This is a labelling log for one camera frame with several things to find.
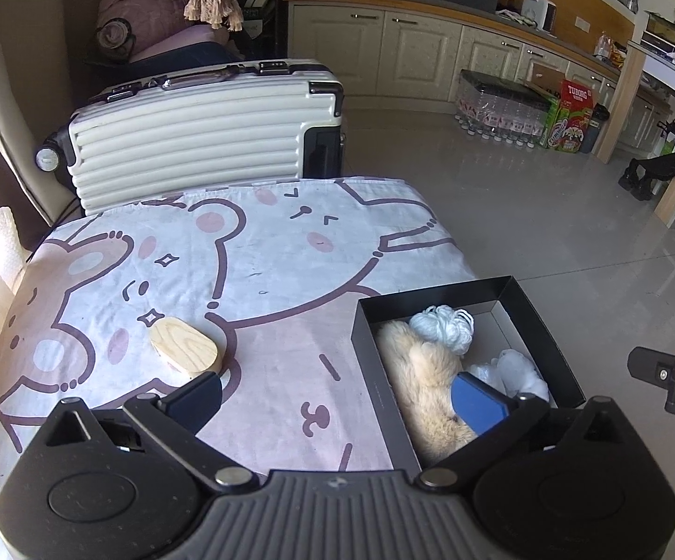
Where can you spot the red green cereal box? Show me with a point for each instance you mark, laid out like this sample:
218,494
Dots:
571,108

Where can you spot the pack of water bottles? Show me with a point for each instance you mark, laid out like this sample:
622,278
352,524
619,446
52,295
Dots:
500,110

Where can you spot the cream fluffy fur item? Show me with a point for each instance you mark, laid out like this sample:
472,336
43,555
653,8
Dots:
421,374

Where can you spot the cream cabinet row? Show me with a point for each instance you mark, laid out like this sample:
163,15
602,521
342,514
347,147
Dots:
407,54

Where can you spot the bear print bed sheet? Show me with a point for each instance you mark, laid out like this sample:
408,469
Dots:
272,273

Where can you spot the wooden desk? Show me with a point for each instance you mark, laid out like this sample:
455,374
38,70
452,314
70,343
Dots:
647,75

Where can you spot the white small appliance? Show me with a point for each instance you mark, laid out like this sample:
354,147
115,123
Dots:
541,12

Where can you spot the white yarn bundle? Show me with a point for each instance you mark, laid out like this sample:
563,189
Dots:
450,327

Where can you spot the black open box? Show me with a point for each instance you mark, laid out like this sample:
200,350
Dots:
504,319

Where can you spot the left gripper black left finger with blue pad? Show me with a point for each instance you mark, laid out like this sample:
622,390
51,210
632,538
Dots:
171,425

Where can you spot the oval wooden block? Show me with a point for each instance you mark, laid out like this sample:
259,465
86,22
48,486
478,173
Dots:
185,348

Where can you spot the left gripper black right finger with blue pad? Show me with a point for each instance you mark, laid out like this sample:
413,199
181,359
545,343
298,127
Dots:
500,424

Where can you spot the white ribbed suitcase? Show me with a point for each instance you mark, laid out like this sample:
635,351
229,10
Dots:
256,121

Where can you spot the pink bundled bedding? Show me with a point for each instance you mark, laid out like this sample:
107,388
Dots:
132,30

